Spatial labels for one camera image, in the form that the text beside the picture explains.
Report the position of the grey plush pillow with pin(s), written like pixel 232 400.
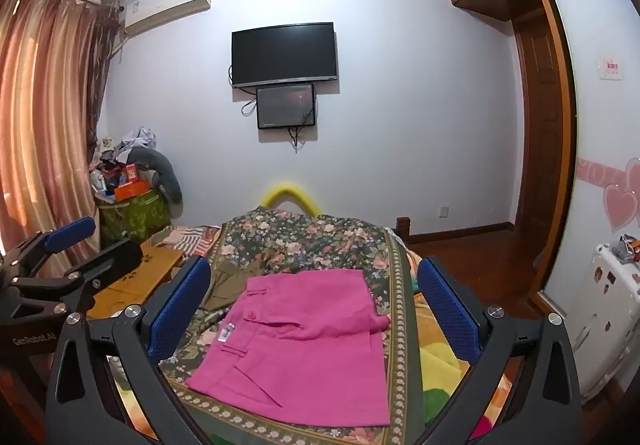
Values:
pixel 167 175

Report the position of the small black monitor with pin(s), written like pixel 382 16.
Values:
pixel 285 107

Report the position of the wooden bedpost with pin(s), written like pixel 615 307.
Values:
pixel 403 230

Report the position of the white wall outlet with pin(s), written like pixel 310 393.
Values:
pixel 443 211

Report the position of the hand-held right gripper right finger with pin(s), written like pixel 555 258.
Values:
pixel 450 310

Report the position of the green storage bag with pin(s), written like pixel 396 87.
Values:
pixel 140 220

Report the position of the white air conditioner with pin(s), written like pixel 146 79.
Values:
pixel 165 5

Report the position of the pink heart wall sticker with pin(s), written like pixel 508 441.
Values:
pixel 620 205

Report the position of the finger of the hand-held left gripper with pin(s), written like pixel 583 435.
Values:
pixel 70 232
pixel 115 260

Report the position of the orange box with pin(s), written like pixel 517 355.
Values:
pixel 132 190

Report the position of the pink striped curtain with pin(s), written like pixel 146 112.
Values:
pixel 45 100

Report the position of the small red box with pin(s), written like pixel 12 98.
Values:
pixel 131 173

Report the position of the brown patterned curtain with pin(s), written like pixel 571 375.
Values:
pixel 105 75

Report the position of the striped cloth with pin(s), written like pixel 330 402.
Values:
pixel 185 240

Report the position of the white wall switch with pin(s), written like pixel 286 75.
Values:
pixel 610 68

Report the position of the pile of clothes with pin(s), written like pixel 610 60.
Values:
pixel 140 137

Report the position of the yellow foam tube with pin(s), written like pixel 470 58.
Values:
pixel 287 187

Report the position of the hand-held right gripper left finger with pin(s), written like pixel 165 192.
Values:
pixel 180 310

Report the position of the olive green garment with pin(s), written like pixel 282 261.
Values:
pixel 225 282

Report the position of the dark floral blanket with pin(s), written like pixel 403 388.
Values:
pixel 310 240

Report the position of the wooden door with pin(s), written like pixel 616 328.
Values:
pixel 537 125

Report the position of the black wall television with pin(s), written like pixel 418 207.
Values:
pixel 282 55

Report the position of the pink pants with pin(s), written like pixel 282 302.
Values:
pixel 300 340

